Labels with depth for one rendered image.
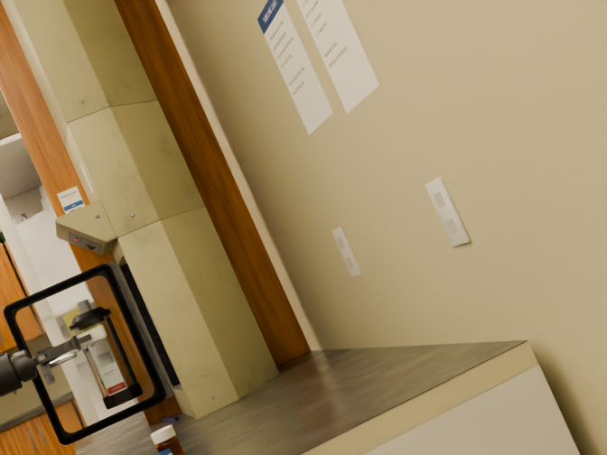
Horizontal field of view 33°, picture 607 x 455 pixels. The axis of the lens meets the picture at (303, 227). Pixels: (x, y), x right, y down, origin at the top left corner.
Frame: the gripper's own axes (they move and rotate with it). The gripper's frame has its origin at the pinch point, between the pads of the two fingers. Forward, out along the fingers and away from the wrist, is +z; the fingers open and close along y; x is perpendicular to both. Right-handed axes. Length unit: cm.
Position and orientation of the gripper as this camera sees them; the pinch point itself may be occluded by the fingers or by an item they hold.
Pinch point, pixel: (95, 334)
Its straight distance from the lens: 263.0
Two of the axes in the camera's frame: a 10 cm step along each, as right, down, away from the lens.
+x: 4.1, 9.1, -0.2
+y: -2.1, 1.2, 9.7
